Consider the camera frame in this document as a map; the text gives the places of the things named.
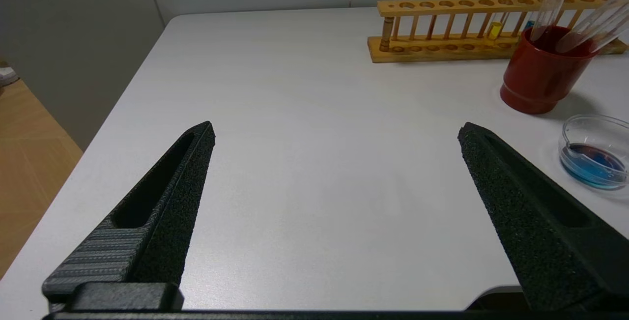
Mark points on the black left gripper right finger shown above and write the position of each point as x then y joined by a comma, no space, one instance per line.
540,231

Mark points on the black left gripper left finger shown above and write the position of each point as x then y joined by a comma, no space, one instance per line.
162,231

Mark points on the test tube with blue pigment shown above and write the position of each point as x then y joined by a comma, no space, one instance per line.
553,5

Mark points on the test tube with yellow pigment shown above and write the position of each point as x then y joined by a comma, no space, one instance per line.
494,31

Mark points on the wooden test tube rack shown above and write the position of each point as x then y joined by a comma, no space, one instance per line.
442,49

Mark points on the empty glass test tube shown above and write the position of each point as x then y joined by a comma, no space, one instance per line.
614,32
594,22

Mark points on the clear glass beaker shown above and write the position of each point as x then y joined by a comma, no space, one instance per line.
589,172

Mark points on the red plastic cup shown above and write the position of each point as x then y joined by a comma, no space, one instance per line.
535,84

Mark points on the grey white floor object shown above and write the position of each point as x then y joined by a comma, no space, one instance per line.
6,75

